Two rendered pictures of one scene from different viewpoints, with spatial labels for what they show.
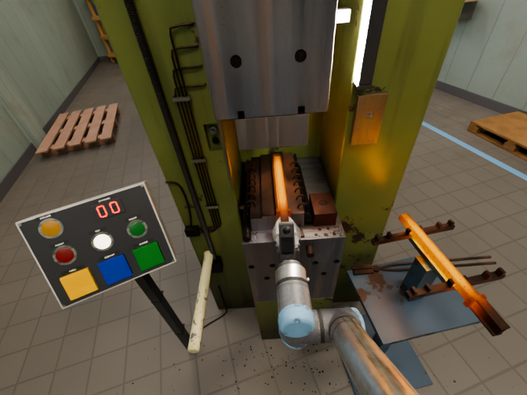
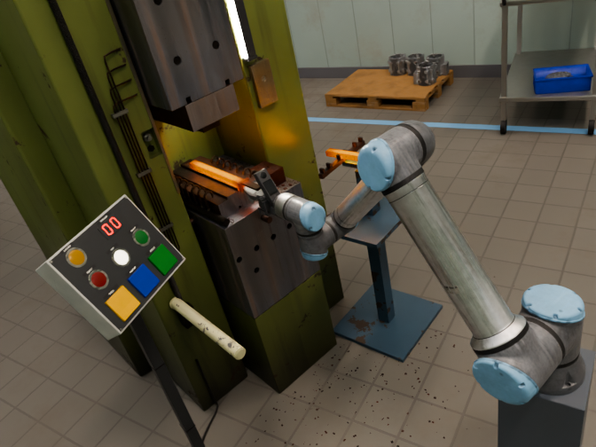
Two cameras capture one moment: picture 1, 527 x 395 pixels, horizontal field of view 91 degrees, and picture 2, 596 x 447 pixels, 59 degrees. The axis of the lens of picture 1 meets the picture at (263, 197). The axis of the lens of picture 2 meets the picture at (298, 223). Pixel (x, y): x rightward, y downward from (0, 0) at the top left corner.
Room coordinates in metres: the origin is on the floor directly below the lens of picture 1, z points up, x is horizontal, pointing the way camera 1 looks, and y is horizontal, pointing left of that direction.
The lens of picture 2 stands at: (-0.84, 0.87, 1.89)
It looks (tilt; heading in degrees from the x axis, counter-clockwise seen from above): 32 degrees down; 323
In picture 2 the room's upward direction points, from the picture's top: 14 degrees counter-clockwise
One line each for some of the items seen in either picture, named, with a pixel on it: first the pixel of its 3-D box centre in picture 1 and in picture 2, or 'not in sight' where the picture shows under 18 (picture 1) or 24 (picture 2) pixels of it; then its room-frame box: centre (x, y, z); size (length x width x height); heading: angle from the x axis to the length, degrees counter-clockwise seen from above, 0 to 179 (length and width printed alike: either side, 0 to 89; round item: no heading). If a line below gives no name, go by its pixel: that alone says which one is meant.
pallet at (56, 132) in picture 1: (85, 128); not in sight; (3.83, 2.61, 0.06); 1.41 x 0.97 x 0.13; 14
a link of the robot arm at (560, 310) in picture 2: not in sight; (549, 323); (-0.43, -0.19, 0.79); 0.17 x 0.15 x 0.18; 88
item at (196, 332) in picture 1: (202, 295); (206, 326); (0.58, 0.31, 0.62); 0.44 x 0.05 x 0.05; 178
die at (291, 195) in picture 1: (274, 186); (210, 184); (0.87, -0.05, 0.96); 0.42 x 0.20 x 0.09; 178
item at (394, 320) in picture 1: (409, 294); (371, 213); (0.48, -0.55, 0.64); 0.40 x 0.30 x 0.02; 97
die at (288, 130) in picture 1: (269, 103); (182, 99); (0.87, -0.05, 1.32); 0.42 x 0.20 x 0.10; 178
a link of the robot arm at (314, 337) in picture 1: (298, 326); (314, 239); (0.31, -0.06, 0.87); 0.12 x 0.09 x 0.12; 88
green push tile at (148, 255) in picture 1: (149, 255); (162, 260); (0.52, 0.38, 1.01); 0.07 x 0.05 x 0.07; 113
